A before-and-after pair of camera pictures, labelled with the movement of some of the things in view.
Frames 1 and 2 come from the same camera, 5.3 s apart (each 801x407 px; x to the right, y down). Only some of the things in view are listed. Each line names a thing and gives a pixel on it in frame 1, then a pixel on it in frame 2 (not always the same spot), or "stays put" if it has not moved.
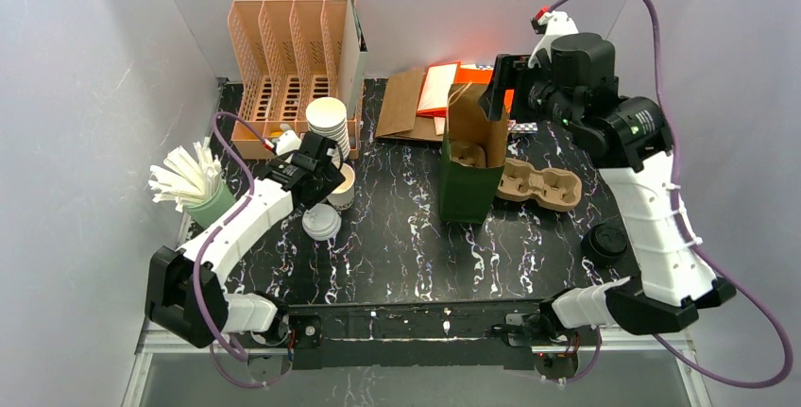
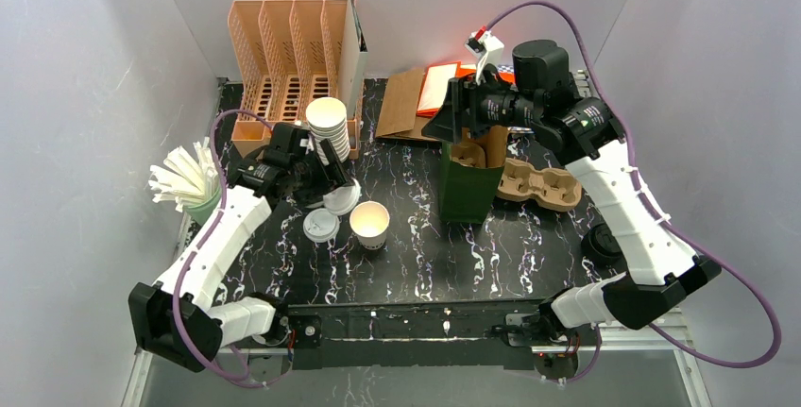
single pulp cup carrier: (468, 153) stays put
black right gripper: (514, 80) to (461, 107)
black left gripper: (323, 166) stays put
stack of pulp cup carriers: (551, 188) stays put
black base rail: (436, 335) stays put
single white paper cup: (343, 197) to (368, 221)
